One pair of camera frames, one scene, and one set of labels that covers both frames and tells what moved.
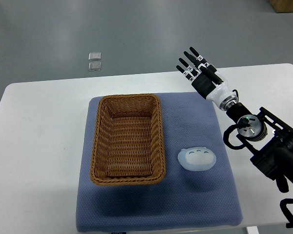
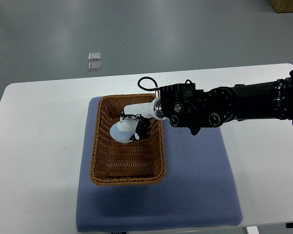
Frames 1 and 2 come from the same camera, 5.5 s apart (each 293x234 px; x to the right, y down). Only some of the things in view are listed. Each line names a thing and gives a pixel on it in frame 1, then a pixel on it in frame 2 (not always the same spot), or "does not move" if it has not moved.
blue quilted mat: [185, 198] does not move
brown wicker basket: [128, 147] does not move
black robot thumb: [210, 71] -> [141, 129]
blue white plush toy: [197, 158] -> [122, 130]
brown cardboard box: [286, 6] does not move
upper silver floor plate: [94, 56] does not move
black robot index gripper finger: [199, 57] -> [124, 116]
